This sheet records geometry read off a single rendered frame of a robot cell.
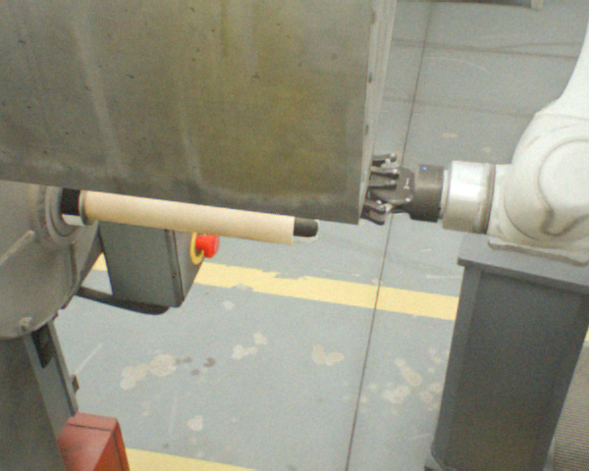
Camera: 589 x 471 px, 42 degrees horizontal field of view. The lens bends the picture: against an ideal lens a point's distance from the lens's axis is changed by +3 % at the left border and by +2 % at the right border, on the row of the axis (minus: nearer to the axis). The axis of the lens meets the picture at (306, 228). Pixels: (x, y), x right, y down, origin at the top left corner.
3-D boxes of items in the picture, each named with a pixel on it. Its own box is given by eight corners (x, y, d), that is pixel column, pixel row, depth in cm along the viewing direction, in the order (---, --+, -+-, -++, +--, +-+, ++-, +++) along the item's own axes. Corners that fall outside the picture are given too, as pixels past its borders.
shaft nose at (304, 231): (293, 246, 63) (293, 224, 61) (298, 229, 65) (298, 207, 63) (316, 249, 62) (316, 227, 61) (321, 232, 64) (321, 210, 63)
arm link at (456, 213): (483, 206, 102) (439, 201, 103) (495, 149, 96) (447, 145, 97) (482, 249, 95) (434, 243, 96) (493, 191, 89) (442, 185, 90)
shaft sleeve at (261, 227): (89, 226, 65) (81, 196, 63) (104, 204, 68) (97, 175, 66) (292, 253, 63) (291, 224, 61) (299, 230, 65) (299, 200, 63)
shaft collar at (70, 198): (65, 235, 66) (53, 191, 63) (87, 203, 69) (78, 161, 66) (87, 237, 65) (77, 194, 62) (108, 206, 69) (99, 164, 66)
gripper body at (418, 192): (437, 237, 96) (364, 228, 97) (441, 198, 102) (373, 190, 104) (444, 189, 91) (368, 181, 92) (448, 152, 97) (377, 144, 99)
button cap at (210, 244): (187, 261, 104) (185, 239, 101) (196, 242, 107) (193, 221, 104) (213, 265, 103) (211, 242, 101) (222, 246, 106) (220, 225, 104)
